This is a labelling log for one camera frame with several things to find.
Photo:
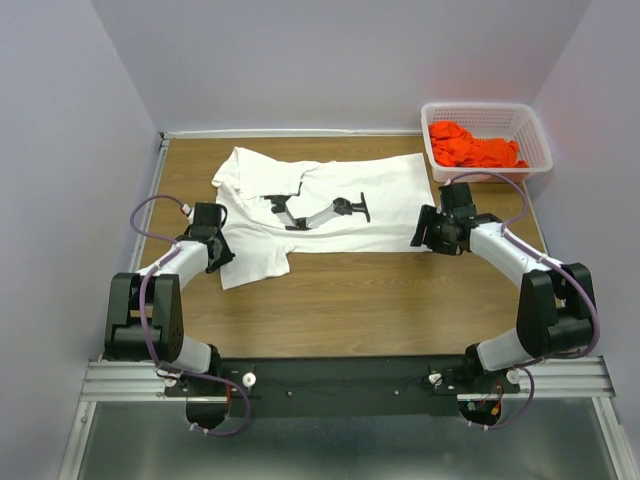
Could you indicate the orange t shirt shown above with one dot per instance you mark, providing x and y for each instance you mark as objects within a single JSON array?
[{"x": 455, "y": 147}]

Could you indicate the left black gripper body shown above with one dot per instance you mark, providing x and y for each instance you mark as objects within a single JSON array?
[{"x": 219, "y": 239}]

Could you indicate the aluminium frame rail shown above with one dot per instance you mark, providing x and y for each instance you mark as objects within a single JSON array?
[{"x": 560, "y": 425}]

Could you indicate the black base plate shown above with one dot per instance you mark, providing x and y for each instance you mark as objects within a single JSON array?
[{"x": 317, "y": 387}]

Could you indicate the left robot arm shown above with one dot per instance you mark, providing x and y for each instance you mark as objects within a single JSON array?
[{"x": 145, "y": 321}]

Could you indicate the white plastic basket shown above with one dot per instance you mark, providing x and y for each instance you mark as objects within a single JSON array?
[{"x": 486, "y": 121}]

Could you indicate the white t shirt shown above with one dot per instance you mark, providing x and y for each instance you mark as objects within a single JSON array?
[{"x": 276, "y": 208}]

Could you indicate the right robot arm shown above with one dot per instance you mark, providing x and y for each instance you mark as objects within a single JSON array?
[{"x": 556, "y": 315}]

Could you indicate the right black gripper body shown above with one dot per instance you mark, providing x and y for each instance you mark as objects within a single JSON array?
[{"x": 437, "y": 235}]

